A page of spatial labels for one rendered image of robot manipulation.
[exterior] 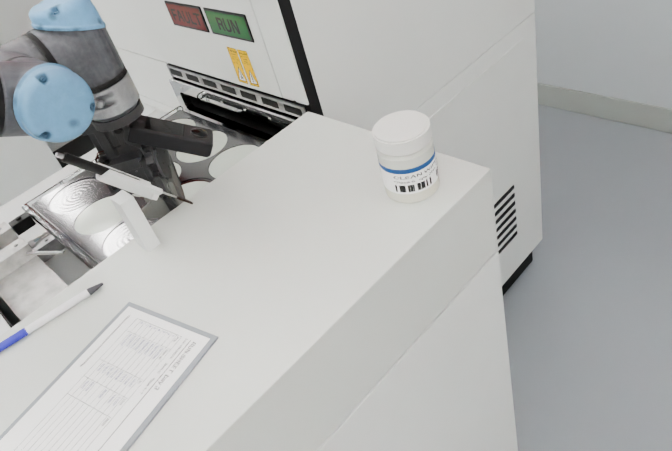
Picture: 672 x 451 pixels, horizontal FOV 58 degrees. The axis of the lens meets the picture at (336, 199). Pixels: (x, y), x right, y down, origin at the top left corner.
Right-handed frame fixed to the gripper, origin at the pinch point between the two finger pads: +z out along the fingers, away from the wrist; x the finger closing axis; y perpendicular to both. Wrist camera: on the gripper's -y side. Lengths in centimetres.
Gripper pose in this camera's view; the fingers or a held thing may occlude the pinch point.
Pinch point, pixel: (186, 214)
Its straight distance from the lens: 96.4
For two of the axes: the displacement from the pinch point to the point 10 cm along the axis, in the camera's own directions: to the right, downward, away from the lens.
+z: 2.3, 7.6, 6.1
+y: -9.6, 2.8, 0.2
